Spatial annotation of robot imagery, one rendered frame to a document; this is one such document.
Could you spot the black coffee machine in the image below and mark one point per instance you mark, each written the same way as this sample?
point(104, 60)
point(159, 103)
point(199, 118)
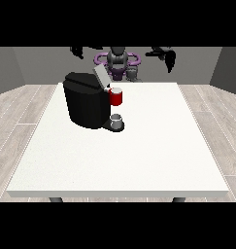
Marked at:
point(85, 102)

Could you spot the red pod holder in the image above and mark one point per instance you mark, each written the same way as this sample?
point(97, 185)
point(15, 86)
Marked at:
point(116, 98)

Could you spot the grey robot trunk purple rings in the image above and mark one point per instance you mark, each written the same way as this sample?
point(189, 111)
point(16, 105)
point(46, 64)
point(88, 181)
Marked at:
point(117, 60)

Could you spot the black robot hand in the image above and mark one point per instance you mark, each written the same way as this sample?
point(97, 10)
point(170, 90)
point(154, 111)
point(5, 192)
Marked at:
point(169, 58)
point(78, 52)

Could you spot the dark table leg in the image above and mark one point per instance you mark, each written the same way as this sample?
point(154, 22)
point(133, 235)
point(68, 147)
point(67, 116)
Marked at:
point(56, 199)
point(179, 199)

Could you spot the small grey coffee pod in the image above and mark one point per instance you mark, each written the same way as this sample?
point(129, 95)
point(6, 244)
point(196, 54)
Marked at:
point(131, 74)

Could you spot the pale grey machine lid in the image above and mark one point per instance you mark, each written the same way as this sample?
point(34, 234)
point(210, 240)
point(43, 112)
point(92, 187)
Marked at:
point(101, 75)

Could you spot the small grey cup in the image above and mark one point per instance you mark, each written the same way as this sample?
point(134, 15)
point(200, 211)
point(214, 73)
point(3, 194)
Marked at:
point(116, 122)

